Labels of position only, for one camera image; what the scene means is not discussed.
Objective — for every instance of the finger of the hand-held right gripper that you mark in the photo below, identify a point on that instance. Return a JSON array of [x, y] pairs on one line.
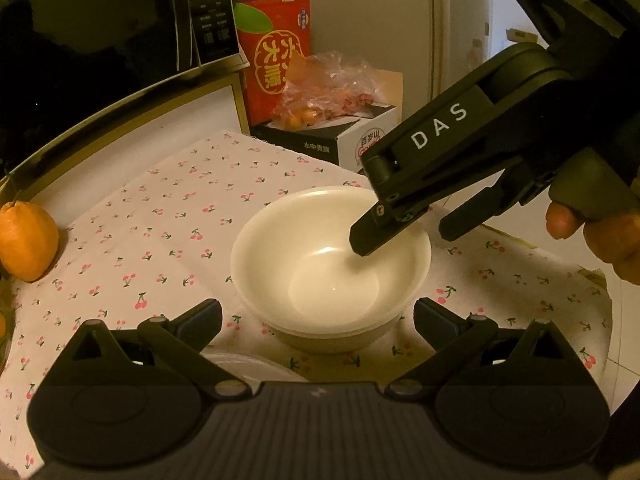
[[460, 222], [372, 232]]

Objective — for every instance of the black and white microwave oven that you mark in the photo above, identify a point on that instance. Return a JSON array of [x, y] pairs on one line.
[[100, 35]]

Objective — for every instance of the white ceramic bowl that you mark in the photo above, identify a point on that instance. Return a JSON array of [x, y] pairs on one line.
[[310, 280]]

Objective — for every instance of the clear plastic bag of fruit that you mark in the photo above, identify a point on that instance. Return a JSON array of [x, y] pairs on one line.
[[325, 90]]

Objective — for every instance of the person's right hand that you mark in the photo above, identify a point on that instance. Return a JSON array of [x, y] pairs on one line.
[[615, 245]]

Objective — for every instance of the small white bowl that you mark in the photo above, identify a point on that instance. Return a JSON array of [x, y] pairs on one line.
[[330, 341]]

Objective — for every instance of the black and white cardboard box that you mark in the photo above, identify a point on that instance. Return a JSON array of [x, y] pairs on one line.
[[320, 142]]

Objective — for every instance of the cherry print white cloth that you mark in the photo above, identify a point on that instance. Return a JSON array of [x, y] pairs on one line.
[[150, 240]]

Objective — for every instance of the red printed gift box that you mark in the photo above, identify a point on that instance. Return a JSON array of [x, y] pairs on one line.
[[270, 60]]

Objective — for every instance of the orange citrus fruit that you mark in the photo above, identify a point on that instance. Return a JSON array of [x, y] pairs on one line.
[[2, 326], [27, 240]]

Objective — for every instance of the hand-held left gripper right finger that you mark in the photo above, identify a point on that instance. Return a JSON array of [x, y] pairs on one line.
[[435, 320]]

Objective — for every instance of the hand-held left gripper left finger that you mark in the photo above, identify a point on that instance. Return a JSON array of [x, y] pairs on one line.
[[202, 320]]

